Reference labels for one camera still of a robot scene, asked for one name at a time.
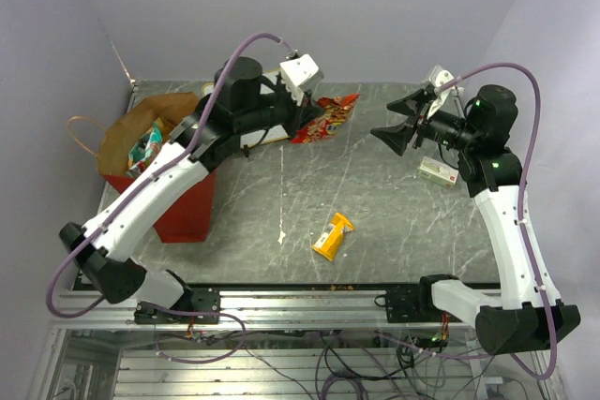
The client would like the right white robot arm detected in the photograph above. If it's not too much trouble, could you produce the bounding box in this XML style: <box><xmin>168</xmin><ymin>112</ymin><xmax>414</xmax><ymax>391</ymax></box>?
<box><xmin>371</xmin><ymin>84</ymin><xmax>580</xmax><ymax>355</ymax></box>

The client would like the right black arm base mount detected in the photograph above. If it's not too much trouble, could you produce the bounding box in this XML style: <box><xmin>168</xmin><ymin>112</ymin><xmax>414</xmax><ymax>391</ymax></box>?
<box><xmin>373</xmin><ymin>274</ymin><xmax>458</xmax><ymax>323</ymax></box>

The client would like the white green small box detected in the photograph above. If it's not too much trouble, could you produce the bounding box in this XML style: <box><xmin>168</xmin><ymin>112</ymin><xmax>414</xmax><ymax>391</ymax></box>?
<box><xmin>416</xmin><ymin>156</ymin><xmax>458</xmax><ymax>189</ymax></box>

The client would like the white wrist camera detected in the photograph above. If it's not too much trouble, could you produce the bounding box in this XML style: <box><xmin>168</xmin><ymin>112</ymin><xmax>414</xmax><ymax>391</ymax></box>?
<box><xmin>279</xmin><ymin>53</ymin><xmax>323</xmax><ymax>106</ymax></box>
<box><xmin>424</xmin><ymin>65</ymin><xmax>464</xmax><ymax>118</ymax></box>

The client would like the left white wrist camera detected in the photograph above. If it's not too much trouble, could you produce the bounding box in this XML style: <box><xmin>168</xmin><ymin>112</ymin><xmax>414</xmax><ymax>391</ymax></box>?
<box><xmin>279</xmin><ymin>53</ymin><xmax>323</xmax><ymax>106</ymax></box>

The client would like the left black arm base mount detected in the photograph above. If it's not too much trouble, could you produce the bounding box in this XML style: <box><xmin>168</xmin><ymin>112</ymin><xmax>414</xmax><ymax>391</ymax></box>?
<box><xmin>134</xmin><ymin>288</ymin><xmax>221</xmax><ymax>325</ymax></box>

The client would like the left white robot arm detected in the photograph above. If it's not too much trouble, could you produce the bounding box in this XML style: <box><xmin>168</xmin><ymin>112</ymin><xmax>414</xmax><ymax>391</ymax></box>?
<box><xmin>59</xmin><ymin>54</ymin><xmax>323</xmax><ymax>322</ymax></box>

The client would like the teal Fox's mint candy bag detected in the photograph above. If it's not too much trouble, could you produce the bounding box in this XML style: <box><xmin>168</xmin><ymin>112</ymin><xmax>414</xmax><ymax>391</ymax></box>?
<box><xmin>126</xmin><ymin>119</ymin><xmax>164</xmax><ymax>179</ymax></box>

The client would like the small whiteboard with stand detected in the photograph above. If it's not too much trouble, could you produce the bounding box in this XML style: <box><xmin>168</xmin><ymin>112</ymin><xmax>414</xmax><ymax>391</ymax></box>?
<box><xmin>208</xmin><ymin>68</ymin><xmax>295</xmax><ymax>148</ymax></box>

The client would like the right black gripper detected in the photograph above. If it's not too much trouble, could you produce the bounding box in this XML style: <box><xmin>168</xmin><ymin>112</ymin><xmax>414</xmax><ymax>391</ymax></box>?
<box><xmin>371</xmin><ymin>88</ymin><xmax>478</xmax><ymax>155</ymax></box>

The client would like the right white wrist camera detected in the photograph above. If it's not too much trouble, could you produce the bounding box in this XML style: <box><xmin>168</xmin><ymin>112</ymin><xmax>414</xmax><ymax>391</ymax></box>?
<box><xmin>424</xmin><ymin>65</ymin><xmax>464</xmax><ymax>118</ymax></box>

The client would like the red brown paper bag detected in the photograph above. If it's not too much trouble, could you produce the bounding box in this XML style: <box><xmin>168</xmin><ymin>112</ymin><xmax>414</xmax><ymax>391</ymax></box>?
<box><xmin>67</xmin><ymin>92</ymin><xmax>218</xmax><ymax>244</ymax></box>

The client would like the purple cable under frame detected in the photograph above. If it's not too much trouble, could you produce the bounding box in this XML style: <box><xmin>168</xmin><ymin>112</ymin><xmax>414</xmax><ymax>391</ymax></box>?
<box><xmin>153</xmin><ymin>313</ymin><xmax>248</xmax><ymax>364</ymax></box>

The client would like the red candy packet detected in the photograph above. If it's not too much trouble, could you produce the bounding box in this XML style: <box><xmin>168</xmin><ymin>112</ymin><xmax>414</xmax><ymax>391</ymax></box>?
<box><xmin>291</xmin><ymin>94</ymin><xmax>360</xmax><ymax>144</ymax></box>

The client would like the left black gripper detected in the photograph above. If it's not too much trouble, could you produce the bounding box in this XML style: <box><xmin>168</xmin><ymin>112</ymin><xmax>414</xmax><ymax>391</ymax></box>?
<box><xmin>236</xmin><ymin>78</ymin><xmax>325</xmax><ymax>139</ymax></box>

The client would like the yellow snack bar packet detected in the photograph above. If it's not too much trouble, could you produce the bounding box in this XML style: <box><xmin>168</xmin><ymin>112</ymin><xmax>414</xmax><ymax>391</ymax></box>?
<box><xmin>311</xmin><ymin>213</ymin><xmax>355</xmax><ymax>261</ymax></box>

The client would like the aluminium rail frame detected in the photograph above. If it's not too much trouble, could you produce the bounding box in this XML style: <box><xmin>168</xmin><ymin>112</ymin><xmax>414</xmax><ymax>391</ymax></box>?
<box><xmin>46</xmin><ymin>249</ymin><xmax>563</xmax><ymax>400</ymax></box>

